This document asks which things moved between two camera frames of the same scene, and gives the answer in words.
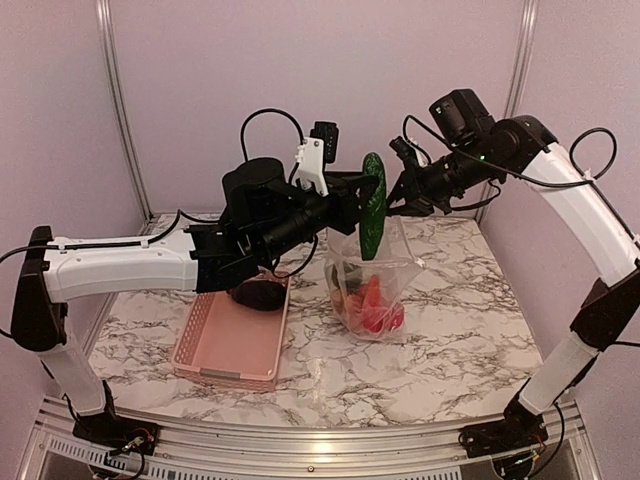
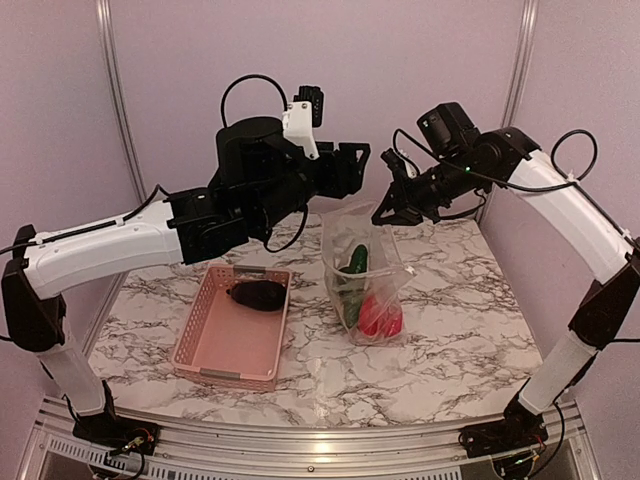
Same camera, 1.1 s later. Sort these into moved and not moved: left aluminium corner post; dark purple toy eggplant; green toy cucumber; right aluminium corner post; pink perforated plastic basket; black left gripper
Moved: green toy cucumber; black left gripper
Not moved: pink perforated plastic basket; dark purple toy eggplant; right aluminium corner post; left aluminium corner post
